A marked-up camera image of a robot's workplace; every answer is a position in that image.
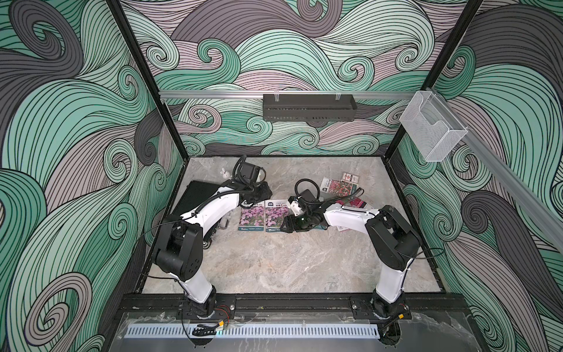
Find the clear plastic wall holder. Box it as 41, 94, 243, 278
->
400, 90, 467, 162

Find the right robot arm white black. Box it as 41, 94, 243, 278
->
280, 203, 422, 320

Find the white slotted cable duct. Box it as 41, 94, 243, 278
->
124, 323, 380, 340

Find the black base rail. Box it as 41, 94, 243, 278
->
115, 292, 468, 321

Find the purple flower seed packet front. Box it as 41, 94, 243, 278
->
238, 202, 265, 232

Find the black wall tray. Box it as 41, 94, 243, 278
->
262, 95, 358, 123

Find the small red white card box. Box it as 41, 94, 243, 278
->
342, 172, 359, 185

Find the purple flower seed packet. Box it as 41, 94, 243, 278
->
265, 199, 290, 233
238, 202, 265, 232

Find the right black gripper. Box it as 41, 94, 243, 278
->
279, 211, 313, 233

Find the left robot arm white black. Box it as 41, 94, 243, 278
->
152, 180, 273, 318

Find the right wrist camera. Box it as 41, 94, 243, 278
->
287, 196, 307, 216

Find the aluminium rail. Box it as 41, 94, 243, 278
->
432, 90, 562, 252
158, 89, 416, 101

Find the pink flower packet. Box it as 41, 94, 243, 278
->
345, 198, 367, 208

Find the aluminium rail right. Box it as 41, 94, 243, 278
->
432, 90, 562, 252

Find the aluminium rail back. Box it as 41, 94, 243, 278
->
158, 89, 416, 101

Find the red flower green seed packet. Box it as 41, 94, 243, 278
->
320, 177, 357, 197

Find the white rabbit figurine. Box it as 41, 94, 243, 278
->
221, 169, 232, 180

